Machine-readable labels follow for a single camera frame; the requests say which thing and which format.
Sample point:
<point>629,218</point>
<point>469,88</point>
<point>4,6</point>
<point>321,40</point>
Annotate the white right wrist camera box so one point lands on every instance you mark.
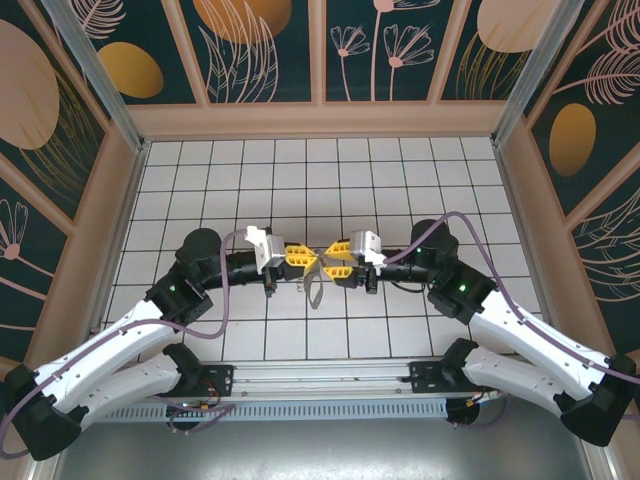
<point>365,245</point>

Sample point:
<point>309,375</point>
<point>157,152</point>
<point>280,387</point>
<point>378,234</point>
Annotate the small controller board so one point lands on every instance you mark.
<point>187,409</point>

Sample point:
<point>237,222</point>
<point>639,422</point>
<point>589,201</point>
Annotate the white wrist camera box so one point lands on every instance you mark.
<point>265,247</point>
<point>365,245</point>

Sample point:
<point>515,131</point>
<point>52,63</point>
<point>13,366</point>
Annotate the aluminium corner post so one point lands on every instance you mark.
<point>97,75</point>
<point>528,75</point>

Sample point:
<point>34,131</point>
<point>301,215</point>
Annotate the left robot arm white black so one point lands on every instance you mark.
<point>100,360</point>

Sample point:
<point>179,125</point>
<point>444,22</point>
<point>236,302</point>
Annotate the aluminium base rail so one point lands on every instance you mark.
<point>320,372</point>

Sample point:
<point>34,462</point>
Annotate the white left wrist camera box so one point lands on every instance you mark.
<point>265,247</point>

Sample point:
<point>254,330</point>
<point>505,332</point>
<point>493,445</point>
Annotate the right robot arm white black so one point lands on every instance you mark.
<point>525,340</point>

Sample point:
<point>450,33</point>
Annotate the grey metal sheet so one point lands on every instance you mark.
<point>320,450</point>

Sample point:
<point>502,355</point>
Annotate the aluminium frame bar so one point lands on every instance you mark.
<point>47,471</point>
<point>604,467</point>

